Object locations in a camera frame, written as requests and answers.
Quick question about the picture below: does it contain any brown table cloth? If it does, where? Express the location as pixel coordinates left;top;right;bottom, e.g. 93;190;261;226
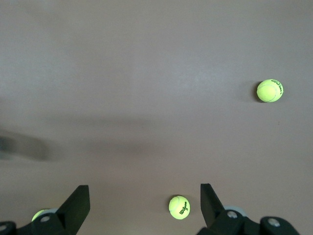
0;0;313;235

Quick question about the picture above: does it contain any yellow tennis ball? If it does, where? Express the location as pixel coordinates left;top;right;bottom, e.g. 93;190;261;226
256;78;285;103
31;209;51;222
168;194;191;219

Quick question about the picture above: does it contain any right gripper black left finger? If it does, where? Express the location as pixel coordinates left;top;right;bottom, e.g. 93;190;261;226
0;185;90;235

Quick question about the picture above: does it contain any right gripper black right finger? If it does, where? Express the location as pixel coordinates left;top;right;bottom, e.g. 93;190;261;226
197;183;301;235

